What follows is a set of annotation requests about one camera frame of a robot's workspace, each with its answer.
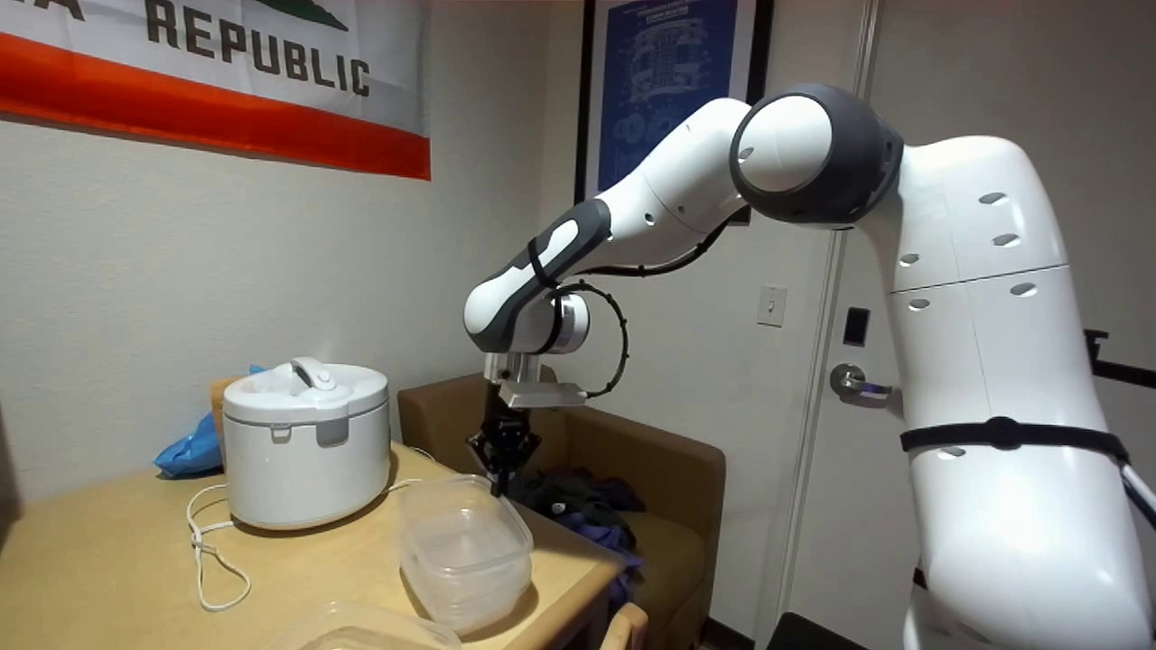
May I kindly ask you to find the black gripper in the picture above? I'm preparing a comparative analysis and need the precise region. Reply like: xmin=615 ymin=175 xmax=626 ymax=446
xmin=467 ymin=387 xmax=542 ymax=498

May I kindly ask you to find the black garment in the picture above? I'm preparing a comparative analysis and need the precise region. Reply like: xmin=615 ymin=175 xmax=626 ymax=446
xmin=515 ymin=465 xmax=642 ymax=522

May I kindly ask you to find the blue purple garment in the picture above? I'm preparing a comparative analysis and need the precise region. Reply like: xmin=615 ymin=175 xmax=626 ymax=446
xmin=556 ymin=509 xmax=648 ymax=607

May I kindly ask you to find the brown sofa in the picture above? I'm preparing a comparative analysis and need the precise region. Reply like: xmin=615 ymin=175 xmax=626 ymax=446
xmin=395 ymin=373 xmax=728 ymax=650

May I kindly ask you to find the white rice cooker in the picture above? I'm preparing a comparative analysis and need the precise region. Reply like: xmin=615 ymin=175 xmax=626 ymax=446
xmin=221 ymin=352 xmax=395 ymax=534

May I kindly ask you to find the wooden chair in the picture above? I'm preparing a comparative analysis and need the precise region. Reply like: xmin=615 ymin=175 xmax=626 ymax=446
xmin=597 ymin=599 xmax=654 ymax=650

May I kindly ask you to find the blue cloth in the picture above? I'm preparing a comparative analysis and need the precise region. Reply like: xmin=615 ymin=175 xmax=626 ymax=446
xmin=150 ymin=364 xmax=266 ymax=478

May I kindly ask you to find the black deadbolt plate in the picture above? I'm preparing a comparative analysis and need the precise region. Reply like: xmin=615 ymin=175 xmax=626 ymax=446
xmin=842 ymin=303 xmax=875 ymax=351

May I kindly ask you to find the framed blue poster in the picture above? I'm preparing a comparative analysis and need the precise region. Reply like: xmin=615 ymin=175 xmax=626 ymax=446
xmin=574 ymin=0 xmax=775 ymax=208

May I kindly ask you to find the California Republic flag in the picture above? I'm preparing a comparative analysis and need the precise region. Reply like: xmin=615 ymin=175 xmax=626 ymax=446
xmin=0 ymin=0 xmax=435 ymax=182

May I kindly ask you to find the black metal stand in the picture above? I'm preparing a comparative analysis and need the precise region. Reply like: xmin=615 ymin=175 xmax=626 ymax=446
xmin=1080 ymin=328 xmax=1156 ymax=389

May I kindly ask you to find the white door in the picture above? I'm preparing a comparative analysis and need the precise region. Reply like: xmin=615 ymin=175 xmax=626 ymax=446
xmin=828 ymin=0 xmax=1156 ymax=650

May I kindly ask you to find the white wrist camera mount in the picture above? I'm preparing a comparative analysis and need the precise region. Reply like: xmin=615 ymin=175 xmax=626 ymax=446
xmin=485 ymin=352 xmax=587 ymax=412

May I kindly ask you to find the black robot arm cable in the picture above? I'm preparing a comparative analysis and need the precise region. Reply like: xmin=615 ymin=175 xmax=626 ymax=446
xmin=544 ymin=202 xmax=754 ymax=405

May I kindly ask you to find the white power cord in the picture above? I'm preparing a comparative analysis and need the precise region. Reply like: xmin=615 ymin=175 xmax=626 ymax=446
xmin=179 ymin=478 xmax=260 ymax=612

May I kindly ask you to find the white light switch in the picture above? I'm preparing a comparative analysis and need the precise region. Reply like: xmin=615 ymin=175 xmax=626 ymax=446
xmin=754 ymin=281 xmax=790 ymax=332

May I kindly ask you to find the silver door handle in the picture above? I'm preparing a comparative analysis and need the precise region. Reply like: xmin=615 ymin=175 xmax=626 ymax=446
xmin=828 ymin=361 xmax=905 ymax=412

